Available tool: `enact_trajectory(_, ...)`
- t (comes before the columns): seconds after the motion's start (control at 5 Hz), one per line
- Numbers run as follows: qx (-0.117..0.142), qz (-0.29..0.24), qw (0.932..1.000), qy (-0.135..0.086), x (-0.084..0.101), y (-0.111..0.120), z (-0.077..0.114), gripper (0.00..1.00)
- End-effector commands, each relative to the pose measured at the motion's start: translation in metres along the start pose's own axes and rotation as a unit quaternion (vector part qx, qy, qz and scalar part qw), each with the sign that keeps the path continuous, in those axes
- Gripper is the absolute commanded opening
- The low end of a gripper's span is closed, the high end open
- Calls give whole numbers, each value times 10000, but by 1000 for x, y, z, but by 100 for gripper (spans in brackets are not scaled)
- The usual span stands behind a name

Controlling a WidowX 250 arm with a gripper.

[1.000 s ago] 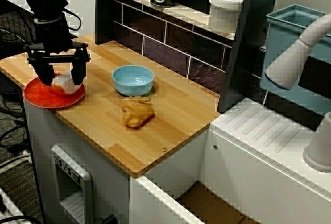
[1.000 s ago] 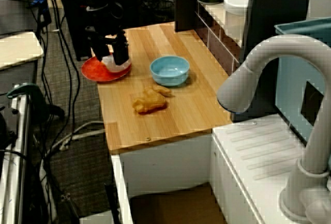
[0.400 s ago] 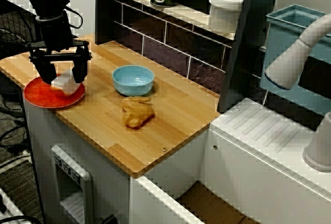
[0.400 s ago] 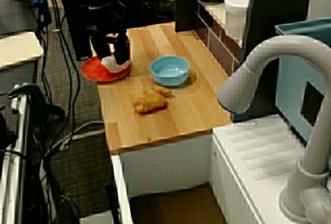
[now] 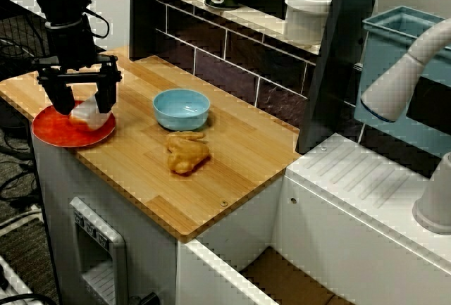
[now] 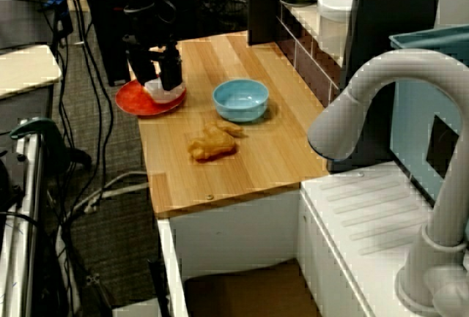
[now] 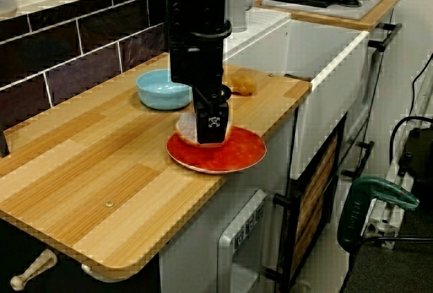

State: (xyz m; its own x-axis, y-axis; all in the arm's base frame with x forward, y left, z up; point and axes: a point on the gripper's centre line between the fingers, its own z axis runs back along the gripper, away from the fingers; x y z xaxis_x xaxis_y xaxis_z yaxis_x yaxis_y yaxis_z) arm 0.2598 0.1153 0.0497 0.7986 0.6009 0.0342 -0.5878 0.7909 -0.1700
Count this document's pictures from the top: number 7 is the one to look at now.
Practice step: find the white toy kitchen cabinet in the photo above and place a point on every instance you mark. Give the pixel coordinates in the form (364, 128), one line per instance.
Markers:
(324, 52)

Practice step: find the grey toy faucet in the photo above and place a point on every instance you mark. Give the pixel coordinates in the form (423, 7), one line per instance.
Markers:
(240, 12)

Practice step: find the white curved bracket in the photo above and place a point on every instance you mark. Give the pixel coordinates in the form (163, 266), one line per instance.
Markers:
(94, 274)

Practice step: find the golden toy chicken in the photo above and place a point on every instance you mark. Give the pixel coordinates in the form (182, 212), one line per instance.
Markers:
(245, 85)

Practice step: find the aluminium extrusion bar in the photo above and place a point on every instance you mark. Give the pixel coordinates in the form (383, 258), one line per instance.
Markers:
(382, 218)

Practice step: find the dark tiled backsplash with ledge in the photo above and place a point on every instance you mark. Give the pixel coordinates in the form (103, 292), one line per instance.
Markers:
(67, 46)

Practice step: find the grey appliance door panel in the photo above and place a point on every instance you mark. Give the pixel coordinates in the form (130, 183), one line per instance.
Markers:
(226, 255)

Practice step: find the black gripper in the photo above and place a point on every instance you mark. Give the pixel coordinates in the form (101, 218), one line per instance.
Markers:
(199, 66)

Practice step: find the white bone shaped hook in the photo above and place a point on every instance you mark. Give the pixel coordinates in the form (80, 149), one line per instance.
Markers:
(37, 266)

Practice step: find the grey stove top plate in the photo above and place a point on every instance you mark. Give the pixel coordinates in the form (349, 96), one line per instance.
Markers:
(338, 10)

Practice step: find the red round plate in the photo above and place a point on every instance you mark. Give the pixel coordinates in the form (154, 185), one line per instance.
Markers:
(236, 154)

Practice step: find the black framed wooden door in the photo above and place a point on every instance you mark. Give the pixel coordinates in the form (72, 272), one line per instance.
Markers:
(314, 198)

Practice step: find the black box device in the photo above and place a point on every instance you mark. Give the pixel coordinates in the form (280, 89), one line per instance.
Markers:
(419, 157)

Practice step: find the light blue bowl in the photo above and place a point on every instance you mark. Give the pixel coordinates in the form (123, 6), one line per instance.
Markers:
(159, 93)

